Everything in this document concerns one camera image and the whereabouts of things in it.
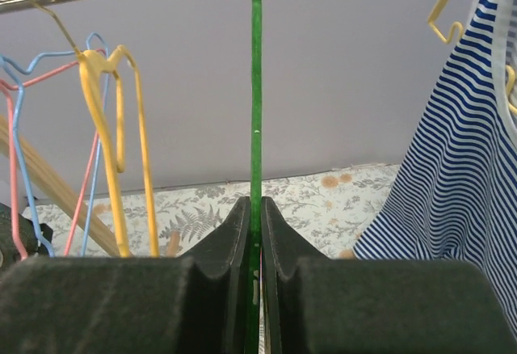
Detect wooden clothes rack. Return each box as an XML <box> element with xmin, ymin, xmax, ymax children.
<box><xmin>0</xmin><ymin>0</ymin><xmax>271</xmax><ymax>259</ymax></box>

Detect black wire dish rack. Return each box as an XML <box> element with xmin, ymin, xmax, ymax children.
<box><xmin>0</xmin><ymin>204</ymin><xmax>48</xmax><ymax>270</ymax></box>

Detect pink wire hanger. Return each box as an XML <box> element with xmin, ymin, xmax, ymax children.
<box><xmin>1</xmin><ymin>51</ymin><xmax>100</xmax><ymax>260</ymax></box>

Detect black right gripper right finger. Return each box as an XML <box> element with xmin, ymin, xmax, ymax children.
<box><xmin>261</xmin><ymin>197</ymin><xmax>516</xmax><ymax>353</ymax></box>

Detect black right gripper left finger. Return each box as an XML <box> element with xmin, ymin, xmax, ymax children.
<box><xmin>1</xmin><ymin>197</ymin><xmax>250</xmax><ymax>353</ymax></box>

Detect green plastic hanger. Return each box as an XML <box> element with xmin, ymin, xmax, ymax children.
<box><xmin>245</xmin><ymin>0</ymin><xmax>263</xmax><ymax>353</ymax></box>

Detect navy white striped tank top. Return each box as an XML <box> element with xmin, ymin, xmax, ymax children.
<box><xmin>353</xmin><ymin>0</ymin><xmax>516</xmax><ymax>326</ymax></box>

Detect wooden yellow curved hanger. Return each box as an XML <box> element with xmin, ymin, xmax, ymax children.
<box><xmin>427</xmin><ymin>0</ymin><xmax>517</xmax><ymax>116</ymax></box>

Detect yellow plastic hanger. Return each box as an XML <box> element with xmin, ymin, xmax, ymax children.
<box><xmin>28</xmin><ymin>0</ymin><xmax>160</xmax><ymax>257</ymax></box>

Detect light blue wire hanger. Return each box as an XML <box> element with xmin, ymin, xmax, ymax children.
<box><xmin>1</xmin><ymin>51</ymin><xmax>100</xmax><ymax>257</ymax></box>

